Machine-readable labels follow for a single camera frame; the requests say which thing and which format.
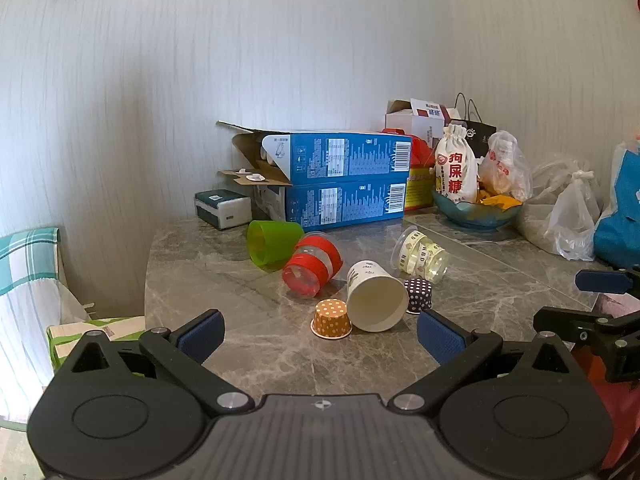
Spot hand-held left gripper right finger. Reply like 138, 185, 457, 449
388, 309, 592, 414

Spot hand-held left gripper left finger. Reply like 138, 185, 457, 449
52, 309, 256, 414

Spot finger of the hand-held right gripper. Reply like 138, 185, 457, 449
575, 266, 640, 295
532, 306, 608, 347

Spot white paper cup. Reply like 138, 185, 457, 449
346, 260, 410, 333

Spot dark polka dot paper cup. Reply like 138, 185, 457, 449
403, 277, 433, 315

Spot clear cup with yellow print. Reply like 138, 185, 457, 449
390, 226, 452, 286

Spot orange polka dot paper cup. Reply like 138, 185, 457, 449
310, 298, 354, 339

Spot green plastic cup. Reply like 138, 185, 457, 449
246, 220, 305, 274

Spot clear cup with red bands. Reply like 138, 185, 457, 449
281, 231, 344, 295

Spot blue shopping bag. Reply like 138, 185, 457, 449
593, 142, 640, 271

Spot knotted white plastic bag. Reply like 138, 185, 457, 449
542, 170, 604, 261

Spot red cloth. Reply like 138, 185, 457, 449
572, 344, 640, 472

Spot clear plastic bag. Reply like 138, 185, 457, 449
517, 157, 603, 253

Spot beige tote bag green stripes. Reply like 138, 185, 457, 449
46, 316, 151, 377

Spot blue ceramic bowl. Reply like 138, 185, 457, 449
431, 187, 523, 231

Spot orange snack packet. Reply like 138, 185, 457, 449
477, 187, 523, 212

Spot small green and white box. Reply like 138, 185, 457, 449
194, 189, 253, 231

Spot white plastic bag red print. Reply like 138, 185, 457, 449
478, 130, 534, 203

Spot red and yellow box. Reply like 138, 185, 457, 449
404, 137, 442, 211

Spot blue cardboard box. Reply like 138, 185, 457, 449
217, 170, 407, 234
216, 120, 413, 187

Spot white striped cloth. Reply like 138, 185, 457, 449
0, 260, 92, 433

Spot black paper bag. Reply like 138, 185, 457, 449
452, 92, 497, 161

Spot teal checked cloth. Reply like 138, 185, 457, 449
0, 227, 63, 297

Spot upper blue cardboard box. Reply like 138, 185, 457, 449
216, 120, 413, 187

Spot white and red carton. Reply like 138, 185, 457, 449
385, 99, 463, 155

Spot small red blue white box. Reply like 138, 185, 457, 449
411, 98, 451, 121

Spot white drawstring bag red print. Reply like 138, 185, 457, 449
434, 121, 480, 205

